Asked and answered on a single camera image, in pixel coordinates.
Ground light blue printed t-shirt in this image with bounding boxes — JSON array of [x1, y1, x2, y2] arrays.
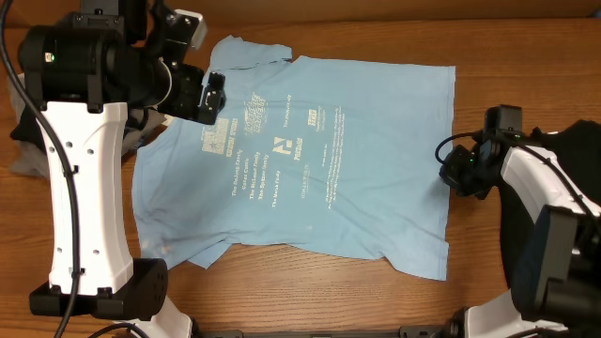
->
[[131, 37, 455, 281]]

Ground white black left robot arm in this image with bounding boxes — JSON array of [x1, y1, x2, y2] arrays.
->
[[9, 1, 225, 337]]

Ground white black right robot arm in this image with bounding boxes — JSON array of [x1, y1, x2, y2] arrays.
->
[[437, 132, 600, 337]]

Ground black garment pile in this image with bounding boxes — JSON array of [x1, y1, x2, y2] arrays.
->
[[499, 120, 600, 284]]

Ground black folded polo shirt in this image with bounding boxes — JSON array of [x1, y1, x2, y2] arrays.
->
[[9, 105, 156, 154]]

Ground grey folded garment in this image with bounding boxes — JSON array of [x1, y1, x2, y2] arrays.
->
[[8, 81, 156, 178]]

